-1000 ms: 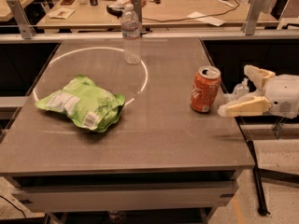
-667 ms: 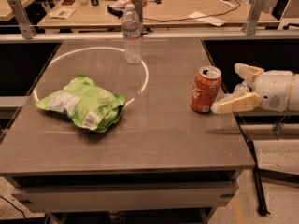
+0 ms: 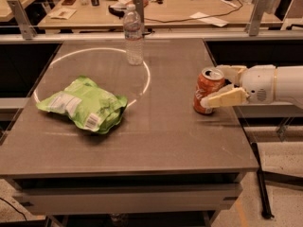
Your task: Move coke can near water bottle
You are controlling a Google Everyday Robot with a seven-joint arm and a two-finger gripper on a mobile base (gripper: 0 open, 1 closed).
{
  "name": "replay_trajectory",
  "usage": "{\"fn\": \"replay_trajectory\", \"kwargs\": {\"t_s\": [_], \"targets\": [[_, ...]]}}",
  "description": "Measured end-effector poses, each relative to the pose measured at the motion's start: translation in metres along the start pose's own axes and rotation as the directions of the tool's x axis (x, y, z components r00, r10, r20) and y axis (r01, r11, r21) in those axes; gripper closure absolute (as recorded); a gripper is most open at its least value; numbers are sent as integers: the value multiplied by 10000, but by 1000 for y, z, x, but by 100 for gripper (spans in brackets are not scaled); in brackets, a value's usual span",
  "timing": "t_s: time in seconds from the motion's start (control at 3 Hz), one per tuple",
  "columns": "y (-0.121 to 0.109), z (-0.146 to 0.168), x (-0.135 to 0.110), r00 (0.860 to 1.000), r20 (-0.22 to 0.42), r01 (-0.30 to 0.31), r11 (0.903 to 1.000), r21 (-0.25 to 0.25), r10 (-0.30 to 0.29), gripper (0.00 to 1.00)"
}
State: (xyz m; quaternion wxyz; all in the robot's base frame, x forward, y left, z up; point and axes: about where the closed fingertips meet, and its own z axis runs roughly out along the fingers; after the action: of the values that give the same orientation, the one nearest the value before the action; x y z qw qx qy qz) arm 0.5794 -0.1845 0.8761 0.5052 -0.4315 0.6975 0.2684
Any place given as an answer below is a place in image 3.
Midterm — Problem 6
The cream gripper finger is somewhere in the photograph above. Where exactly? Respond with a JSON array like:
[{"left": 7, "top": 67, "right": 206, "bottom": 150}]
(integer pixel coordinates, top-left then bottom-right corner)
[
  {"left": 217, "top": 65, "right": 247, "bottom": 86},
  {"left": 200, "top": 86, "right": 249, "bottom": 108}
]

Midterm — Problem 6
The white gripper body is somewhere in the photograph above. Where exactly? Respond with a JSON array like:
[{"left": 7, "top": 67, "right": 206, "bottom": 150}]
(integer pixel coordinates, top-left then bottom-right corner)
[{"left": 241, "top": 65, "right": 276, "bottom": 104}]

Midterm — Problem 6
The orange coke can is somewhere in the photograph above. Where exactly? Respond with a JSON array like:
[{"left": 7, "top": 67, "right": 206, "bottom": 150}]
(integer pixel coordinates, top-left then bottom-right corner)
[{"left": 193, "top": 67, "right": 225, "bottom": 114}]

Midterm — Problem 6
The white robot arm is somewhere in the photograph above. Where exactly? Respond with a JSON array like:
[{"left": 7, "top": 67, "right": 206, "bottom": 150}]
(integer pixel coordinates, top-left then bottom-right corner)
[{"left": 199, "top": 64, "right": 303, "bottom": 108}]

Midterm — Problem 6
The clear plastic water bottle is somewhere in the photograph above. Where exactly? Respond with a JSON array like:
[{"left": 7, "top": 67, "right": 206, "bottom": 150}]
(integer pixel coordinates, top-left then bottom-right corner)
[{"left": 123, "top": 4, "right": 143, "bottom": 65}]

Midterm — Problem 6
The white paper sheet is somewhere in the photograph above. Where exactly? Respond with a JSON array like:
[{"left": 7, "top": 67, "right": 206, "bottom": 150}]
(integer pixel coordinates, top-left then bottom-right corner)
[{"left": 190, "top": 12, "right": 227, "bottom": 27}]

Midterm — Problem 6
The black floor pole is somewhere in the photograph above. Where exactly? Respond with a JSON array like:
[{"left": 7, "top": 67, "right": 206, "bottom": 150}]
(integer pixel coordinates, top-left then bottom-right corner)
[{"left": 251, "top": 142, "right": 275, "bottom": 219}]

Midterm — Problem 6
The black headset on desk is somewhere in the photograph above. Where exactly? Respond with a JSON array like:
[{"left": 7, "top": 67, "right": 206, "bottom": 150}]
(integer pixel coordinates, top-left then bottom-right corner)
[{"left": 108, "top": 6, "right": 125, "bottom": 19}]

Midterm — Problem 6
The green chip bag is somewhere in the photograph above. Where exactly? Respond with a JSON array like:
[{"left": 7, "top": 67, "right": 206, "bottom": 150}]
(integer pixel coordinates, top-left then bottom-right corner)
[{"left": 36, "top": 76, "right": 128, "bottom": 134}]

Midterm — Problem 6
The beige paper packet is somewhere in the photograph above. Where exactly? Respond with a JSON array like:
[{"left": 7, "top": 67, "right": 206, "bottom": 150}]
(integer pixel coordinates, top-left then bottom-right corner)
[{"left": 49, "top": 8, "right": 76, "bottom": 20}]

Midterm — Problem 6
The brown phone on desk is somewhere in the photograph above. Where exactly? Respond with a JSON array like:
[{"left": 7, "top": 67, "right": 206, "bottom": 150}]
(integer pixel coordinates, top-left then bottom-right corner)
[{"left": 62, "top": 0, "right": 77, "bottom": 6}]

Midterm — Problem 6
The black cable on desk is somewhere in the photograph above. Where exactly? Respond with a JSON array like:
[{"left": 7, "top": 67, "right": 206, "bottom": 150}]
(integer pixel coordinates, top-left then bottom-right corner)
[{"left": 144, "top": 0, "right": 244, "bottom": 25}]

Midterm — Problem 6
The metal bracket right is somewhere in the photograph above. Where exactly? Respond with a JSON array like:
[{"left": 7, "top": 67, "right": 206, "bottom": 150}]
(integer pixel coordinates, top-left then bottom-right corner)
[{"left": 245, "top": 0, "right": 268, "bottom": 36}]

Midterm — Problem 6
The metal bracket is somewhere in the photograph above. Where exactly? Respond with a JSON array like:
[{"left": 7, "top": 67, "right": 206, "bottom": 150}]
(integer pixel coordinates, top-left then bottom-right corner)
[
  {"left": 245, "top": 0, "right": 268, "bottom": 36},
  {"left": 133, "top": 0, "right": 145, "bottom": 32},
  {"left": 8, "top": 0, "right": 37, "bottom": 40}
]

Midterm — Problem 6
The metal bracket middle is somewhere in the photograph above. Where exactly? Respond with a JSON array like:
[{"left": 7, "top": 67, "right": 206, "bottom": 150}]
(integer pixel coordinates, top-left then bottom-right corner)
[{"left": 133, "top": 0, "right": 145, "bottom": 32}]

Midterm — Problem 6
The metal bracket left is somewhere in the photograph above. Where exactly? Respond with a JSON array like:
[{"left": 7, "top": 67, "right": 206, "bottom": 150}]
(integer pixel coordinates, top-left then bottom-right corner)
[{"left": 8, "top": 0, "right": 37, "bottom": 40}]

